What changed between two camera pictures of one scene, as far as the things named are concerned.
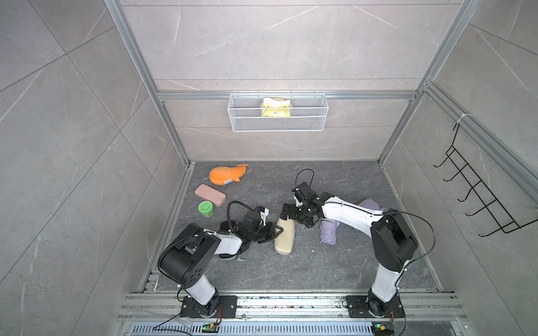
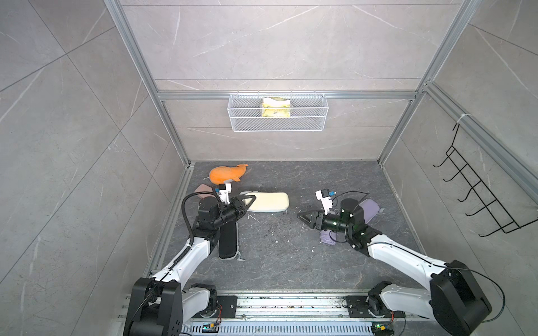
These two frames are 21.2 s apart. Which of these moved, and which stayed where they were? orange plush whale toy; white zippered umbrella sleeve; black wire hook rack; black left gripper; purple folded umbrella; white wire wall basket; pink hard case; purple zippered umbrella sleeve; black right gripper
Moved: black right gripper; black left gripper; white zippered umbrella sleeve
Stayed: black wire hook rack; orange plush whale toy; purple folded umbrella; purple zippered umbrella sleeve; pink hard case; white wire wall basket
